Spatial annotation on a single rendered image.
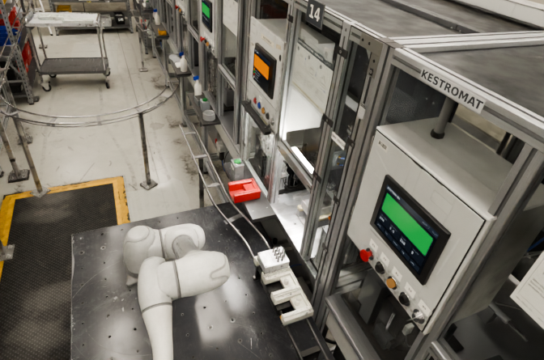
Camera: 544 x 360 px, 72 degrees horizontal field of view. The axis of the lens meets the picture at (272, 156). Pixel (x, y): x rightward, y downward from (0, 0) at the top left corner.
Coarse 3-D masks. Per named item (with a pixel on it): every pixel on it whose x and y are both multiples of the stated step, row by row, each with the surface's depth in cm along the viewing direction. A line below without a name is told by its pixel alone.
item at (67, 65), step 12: (36, 12) 479; (48, 12) 483; (60, 12) 487; (36, 24) 444; (48, 24) 447; (60, 24) 451; (72, 24) 455; (84, 24) 459; (96, 24) 463; (36, 60) 466; (48, 60) 510; (60, 60) 514; (72, 60) 518; (84, 60) 521; (96, 60) 525; (48, 72) 477; (60, 72) 482; (72, 72) 486; (84, 72) 490; (96, 72) 495; (108, 72) 544; (48, 84) 486; (108, 84) 510
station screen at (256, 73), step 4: (256, 52) 188; (260, 56) 184; (264, 60) 180; (268, 64) 176; (256, 68) 191; (256, 72) 192; (260, 72) 187; (256, 76) 193; (260, 76) 188; (264, 76) 183; (268, 76) 178; (256, 80) 194; (260, 80) 189; (264, 80) 184; (268, 80) 179; (260, 84) 190; (264, 84) 185; (268, 84) 180; (264, 88) 186
